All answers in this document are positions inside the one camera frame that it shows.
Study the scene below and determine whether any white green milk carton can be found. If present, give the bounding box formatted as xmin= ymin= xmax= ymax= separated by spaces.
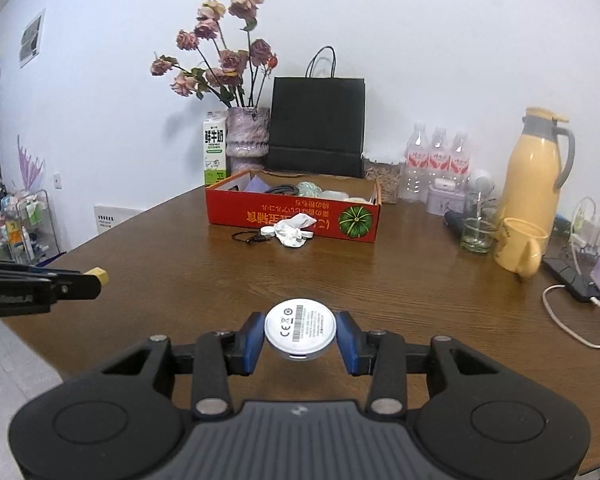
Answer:
xmin=202 ymin=111 xmax=229 ymax=186

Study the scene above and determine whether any white panel board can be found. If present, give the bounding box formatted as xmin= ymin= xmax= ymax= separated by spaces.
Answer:
xmin=94 ymin=204 xmax=146 ymax=234

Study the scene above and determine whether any thin black cord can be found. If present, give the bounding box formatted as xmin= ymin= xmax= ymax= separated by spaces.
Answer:
xmin=231 ymin=230 xmax=272 ymax=246

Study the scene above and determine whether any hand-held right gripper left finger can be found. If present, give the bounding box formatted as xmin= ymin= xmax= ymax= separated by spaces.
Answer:
xmin=97 ymin=311 xmax=267 ymax=420

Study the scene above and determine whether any short clear glass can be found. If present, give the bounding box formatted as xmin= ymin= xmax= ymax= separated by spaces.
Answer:
xmin=460 ymin=217 xmax=498 ymax=254

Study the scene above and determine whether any purple marbled vase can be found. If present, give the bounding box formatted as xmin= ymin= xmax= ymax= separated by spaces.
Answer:
xmin=226 ymin=106 xmax=272 ymax=176

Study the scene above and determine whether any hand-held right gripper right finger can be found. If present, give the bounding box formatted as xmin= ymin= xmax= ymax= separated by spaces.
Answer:
xmin=336 ymin=311 xmax=501 ymax=417

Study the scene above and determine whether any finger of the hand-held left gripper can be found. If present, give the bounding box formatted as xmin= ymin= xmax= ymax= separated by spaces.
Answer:
xmin=47 ymin=271 xmax=103 ymax=302
xmin=0 ymin=259 xmax=86 ymax=282

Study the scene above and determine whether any white round charger puck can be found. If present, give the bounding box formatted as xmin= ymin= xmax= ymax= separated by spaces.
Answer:
xmin=264 ymin=297 xmax=338 ymax=361

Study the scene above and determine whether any white round gadget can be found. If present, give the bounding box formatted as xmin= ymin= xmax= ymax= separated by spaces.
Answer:
xmin=467 ymin=169 xmax=496 ymax=196

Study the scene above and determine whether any yellow thermos jug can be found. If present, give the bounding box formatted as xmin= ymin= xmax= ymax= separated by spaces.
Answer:
xmin=500 ymin=106 xmax=576 ymax=241

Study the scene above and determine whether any red cardboard box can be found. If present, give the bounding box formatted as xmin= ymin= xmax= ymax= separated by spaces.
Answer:
xmin=205 ymin=170 xmax=382 ymax=245

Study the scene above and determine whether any pale tin box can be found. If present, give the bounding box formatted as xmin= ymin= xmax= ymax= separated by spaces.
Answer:
xmin=426 ymin=185 xmax=466 ymax=217

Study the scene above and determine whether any metal storage rack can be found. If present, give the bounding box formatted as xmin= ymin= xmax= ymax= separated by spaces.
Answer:
xmin=0 ymin=189 xmax=61 ymax=266

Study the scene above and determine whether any black paper bag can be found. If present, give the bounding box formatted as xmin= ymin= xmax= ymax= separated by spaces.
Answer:
xmin=266 ymin=46 xmax=367 ymax=179

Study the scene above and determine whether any white charging cable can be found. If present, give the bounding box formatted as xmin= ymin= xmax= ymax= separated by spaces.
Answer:
xmin=542 ymin=284 xmax=600 ymax=349

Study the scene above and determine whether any clear jar of grains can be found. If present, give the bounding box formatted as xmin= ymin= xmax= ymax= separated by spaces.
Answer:
xmin=362 ymin=152 xmax=406 ymax=205

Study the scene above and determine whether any dried pink rose bouquet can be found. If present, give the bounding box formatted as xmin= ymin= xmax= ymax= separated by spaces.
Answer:
xmin=150 ymin=0 xmax=279 ymax=109

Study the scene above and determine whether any wall picture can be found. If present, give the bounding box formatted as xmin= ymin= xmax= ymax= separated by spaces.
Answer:
xmin=19 ymin=8 xmax=47 ymax=69

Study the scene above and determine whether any yellow mug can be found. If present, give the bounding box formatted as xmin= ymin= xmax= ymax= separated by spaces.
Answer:
xmin=494 ymin=217 xmax=551 ymax=279

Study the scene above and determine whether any purple feathery decoration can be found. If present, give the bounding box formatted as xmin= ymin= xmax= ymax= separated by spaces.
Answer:
xmin=16 ymin=134 xmax=47 ymax=191

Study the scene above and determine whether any crumpled white tissue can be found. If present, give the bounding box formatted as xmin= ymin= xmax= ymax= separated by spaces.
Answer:
xmin=274 ymin=213 xmax=317 ymax=243

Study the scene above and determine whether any clear water bottle red label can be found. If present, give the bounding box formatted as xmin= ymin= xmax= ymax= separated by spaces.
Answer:
xmin=400 ymin=121 xmax=429 ymax=201
xmin=427 ymin=127 xmax=451 ymax=182
xmin=449 ymin=130 xmax=473 ymax=182

